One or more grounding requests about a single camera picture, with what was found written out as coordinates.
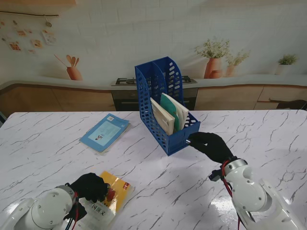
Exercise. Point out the teal illustrated paperback book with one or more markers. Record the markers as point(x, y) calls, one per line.
point(175, 110)

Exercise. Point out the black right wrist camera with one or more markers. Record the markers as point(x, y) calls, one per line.
point(214, 176)

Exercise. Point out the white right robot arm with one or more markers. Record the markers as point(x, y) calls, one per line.
point(259, 198)

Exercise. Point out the printed kitchen backdrop banner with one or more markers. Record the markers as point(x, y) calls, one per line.
point(153, 36)

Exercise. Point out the light blue paperback book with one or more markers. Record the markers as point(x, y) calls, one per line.
point(105, 131)

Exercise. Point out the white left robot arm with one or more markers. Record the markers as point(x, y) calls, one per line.
point(36, 210)

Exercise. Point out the yellow and white book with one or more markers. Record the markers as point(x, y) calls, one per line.
point(110, 203)

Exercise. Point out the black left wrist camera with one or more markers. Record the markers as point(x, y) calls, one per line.
point(79, 212)

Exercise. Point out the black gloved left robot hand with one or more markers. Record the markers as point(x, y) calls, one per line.
point(91, 187)

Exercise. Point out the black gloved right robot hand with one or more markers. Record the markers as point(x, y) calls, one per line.
point(211, 146)

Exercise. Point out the blue plastic file holder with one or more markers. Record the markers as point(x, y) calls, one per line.
point(168, 141)

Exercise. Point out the tan paperback book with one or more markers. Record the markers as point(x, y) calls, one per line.
point(161, 117)

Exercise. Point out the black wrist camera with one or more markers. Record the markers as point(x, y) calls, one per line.
point(214, 176)
point(79, 212)

